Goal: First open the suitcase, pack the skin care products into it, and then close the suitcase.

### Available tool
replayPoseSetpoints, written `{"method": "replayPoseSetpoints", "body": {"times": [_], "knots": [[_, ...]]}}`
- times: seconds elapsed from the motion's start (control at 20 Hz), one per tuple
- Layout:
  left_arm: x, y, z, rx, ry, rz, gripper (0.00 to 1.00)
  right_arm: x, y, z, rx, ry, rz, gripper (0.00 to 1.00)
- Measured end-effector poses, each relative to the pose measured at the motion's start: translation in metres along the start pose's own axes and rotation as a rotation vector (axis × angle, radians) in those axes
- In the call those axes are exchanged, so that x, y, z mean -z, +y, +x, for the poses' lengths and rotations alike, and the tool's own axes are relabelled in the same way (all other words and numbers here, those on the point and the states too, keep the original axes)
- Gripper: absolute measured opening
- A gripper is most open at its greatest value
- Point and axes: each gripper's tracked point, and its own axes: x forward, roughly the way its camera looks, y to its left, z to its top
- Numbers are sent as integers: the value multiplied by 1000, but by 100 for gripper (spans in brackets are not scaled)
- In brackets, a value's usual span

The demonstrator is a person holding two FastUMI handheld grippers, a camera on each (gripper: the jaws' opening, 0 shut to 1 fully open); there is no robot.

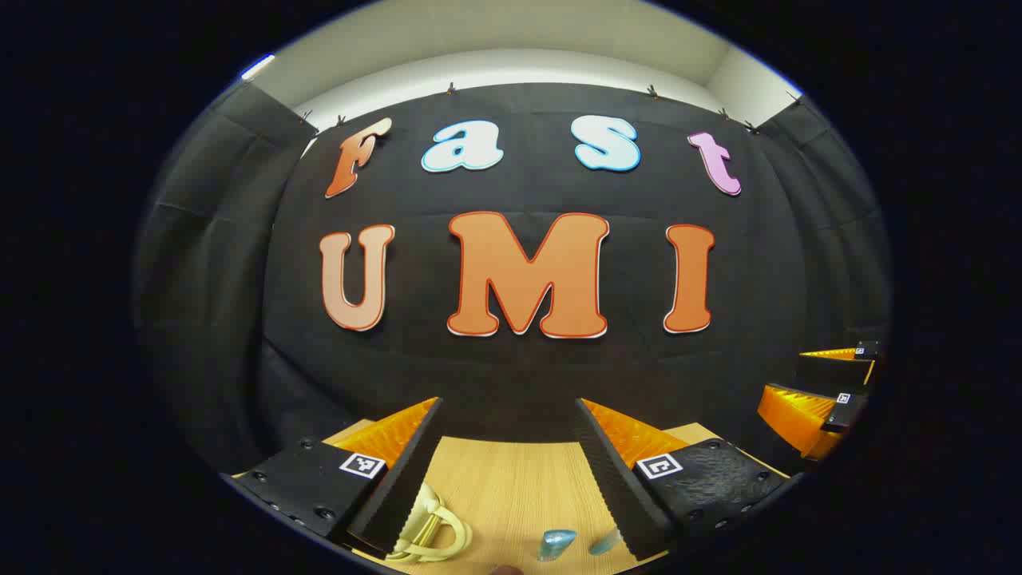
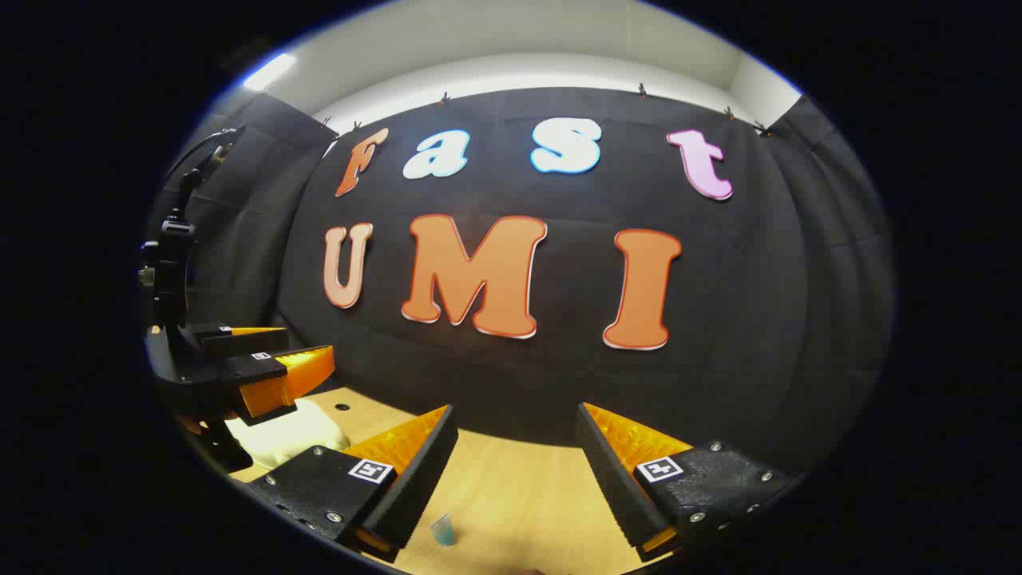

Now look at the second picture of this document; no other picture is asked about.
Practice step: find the black backdrop cloth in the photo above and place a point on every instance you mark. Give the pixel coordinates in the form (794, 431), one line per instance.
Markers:
(559, 375)

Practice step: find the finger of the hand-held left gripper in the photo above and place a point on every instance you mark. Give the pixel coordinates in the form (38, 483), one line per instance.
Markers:
(247, 371)
(239, 342)

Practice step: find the blue skin care bottle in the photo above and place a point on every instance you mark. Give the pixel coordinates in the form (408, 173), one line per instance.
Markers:
(444, 530)

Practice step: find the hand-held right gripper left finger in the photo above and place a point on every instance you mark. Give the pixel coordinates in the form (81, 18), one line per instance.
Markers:
(415, 483)

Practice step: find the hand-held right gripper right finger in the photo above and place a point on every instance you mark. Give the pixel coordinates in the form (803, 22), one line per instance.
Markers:
(615, 479)

